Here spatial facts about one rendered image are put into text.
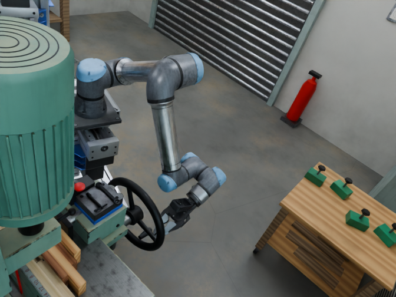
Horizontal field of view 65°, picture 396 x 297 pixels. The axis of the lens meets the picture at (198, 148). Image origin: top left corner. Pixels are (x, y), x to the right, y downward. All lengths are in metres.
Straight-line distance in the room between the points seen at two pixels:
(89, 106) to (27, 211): 0.89
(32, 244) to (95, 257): 0.22
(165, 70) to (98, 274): 0.65
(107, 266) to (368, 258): 1.36
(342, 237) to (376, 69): 1.87
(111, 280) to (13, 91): 0.61
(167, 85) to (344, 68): 2.53
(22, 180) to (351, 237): 1.67
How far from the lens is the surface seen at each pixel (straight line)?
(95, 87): 1.41
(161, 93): 1.07
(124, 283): 0.92
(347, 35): 3.36
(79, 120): 1.47
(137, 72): 1.33
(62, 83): 0.47
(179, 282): 1.96
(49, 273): 0.89
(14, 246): 0.78
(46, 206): 0.62
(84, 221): 0.93
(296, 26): 3.49
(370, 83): 3.37
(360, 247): 1.91
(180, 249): 2.05
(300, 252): 2.12
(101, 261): 0.94
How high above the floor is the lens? 1.73
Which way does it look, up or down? 40 degrees down
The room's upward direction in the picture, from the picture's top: 19 degrees clockwise
